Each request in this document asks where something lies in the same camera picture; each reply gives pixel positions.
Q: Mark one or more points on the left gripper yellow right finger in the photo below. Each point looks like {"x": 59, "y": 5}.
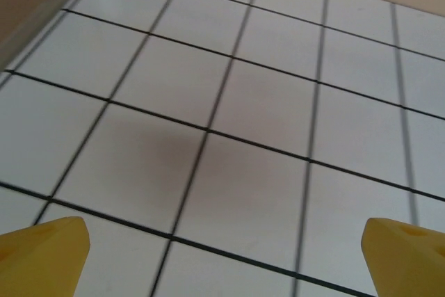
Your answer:
{"x": 410, "y": 265}

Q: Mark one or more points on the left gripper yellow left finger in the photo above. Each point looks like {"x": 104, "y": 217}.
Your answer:
{"x": 38, "y": 262}

